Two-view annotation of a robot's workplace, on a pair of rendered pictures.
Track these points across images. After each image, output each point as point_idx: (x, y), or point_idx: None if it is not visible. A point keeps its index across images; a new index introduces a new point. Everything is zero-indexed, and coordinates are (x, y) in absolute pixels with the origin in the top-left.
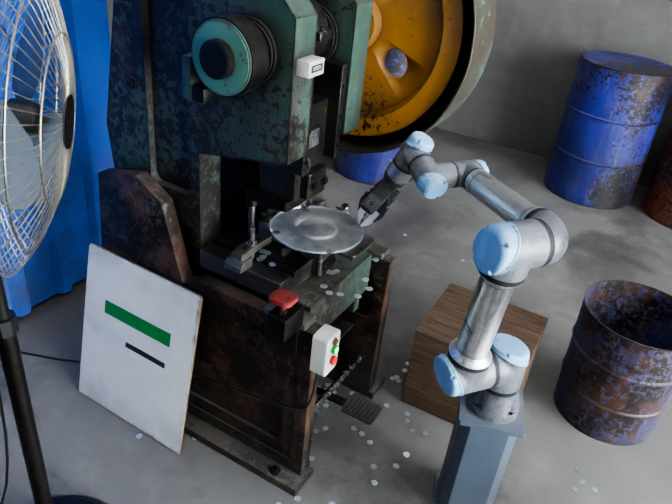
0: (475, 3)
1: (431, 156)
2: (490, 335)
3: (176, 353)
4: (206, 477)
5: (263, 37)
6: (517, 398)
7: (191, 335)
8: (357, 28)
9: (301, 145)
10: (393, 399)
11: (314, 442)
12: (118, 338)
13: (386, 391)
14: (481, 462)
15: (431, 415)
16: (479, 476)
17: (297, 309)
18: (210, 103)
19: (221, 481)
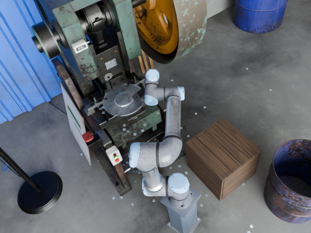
0: (175, 4)
1: (155, 83)
2: (150, 181)
3: (82, 133)
4: (95, 178)
5: (52, 36)
6: (185, 201)
7: (83, 129)
8: (120, 15)
9: (93, 73)
10: (184, 163)
11: (140, 175)
12: (72, 119)
13: (183, 159)
14: (175, 217)
15: (196, 176)
16: (176, 221)
17: (96, 140)
18: (63, 48)
19: (99, 181)
